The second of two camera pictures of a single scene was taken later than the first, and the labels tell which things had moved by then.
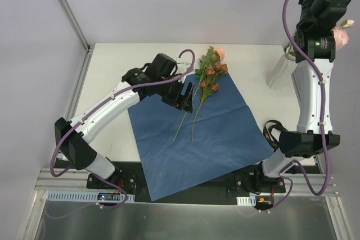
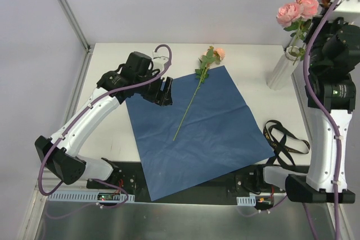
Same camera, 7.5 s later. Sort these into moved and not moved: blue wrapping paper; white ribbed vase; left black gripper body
Moved: left black gripper body
Not moved: white ribbed vase; blue wrapping paper
